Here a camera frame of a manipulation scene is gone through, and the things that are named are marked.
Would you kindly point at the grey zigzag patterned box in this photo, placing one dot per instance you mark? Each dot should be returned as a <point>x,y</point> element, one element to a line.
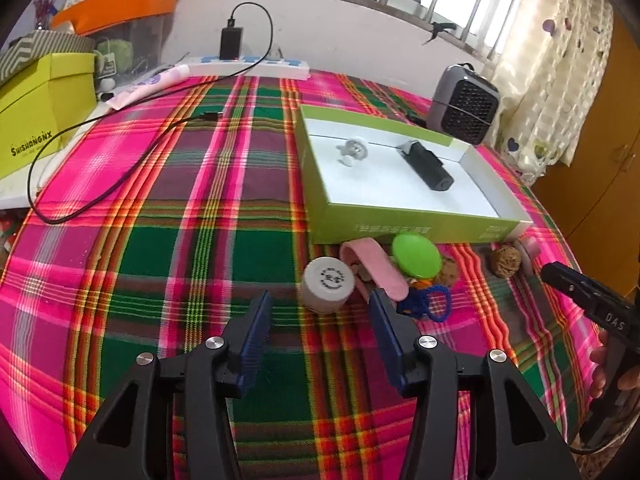
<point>35,47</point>

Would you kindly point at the white round earbud gadget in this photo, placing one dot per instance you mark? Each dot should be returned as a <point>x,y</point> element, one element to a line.
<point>352,150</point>

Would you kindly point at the green round compact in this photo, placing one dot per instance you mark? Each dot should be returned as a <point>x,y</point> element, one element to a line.
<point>415,256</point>

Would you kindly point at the yellow-green shoebox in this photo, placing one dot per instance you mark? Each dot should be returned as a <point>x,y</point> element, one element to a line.
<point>40,110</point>

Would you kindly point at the black charger adapter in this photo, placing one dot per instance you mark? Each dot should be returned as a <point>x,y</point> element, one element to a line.
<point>231,42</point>

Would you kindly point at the green plush toy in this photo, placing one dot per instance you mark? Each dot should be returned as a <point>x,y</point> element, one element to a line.
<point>117,55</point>

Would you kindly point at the black clip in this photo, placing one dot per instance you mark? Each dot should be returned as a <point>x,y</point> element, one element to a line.
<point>440,29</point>

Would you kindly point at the orange bin lid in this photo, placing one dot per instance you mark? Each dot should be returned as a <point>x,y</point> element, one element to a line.
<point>125,2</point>

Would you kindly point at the cream heart-print curtain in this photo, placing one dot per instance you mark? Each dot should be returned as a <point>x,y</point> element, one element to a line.
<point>560,70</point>

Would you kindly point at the black electric shaver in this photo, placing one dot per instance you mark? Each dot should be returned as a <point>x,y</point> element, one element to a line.
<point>427,167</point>

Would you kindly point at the white power strip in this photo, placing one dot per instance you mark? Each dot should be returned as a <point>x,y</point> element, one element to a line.
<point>270,66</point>

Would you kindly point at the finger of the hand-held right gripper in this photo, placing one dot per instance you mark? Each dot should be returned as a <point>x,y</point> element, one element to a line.
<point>567,280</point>

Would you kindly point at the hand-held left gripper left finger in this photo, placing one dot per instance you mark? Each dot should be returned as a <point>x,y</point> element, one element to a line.
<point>257,332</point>

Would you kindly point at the pink tube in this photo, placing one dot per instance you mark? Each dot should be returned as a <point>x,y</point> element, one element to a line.
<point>150,85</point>

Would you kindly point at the white round jar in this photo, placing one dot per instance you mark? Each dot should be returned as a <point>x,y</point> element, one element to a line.
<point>327,280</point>

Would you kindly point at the clear plastic storage bin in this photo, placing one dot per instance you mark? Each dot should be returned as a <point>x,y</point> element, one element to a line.
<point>145,35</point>

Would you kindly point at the lime green cardboard box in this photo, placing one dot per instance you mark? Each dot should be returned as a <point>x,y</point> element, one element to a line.
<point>400,215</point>

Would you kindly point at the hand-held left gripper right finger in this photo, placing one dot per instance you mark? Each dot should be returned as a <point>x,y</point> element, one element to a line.
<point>386,340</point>

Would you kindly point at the wooden wardrobe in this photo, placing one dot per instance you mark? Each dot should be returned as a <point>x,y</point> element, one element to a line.
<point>610,160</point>

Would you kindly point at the person's right hand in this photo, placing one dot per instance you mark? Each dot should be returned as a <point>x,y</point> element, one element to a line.
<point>597,375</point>

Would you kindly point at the plaid blanket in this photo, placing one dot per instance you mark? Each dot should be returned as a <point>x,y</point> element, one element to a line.
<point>175,270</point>

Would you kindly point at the grey small heater fan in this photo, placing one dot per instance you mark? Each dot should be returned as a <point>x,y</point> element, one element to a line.
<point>462,105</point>

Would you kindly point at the brown walnut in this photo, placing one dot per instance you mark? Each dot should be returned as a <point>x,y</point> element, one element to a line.
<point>449,272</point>
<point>505,260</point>

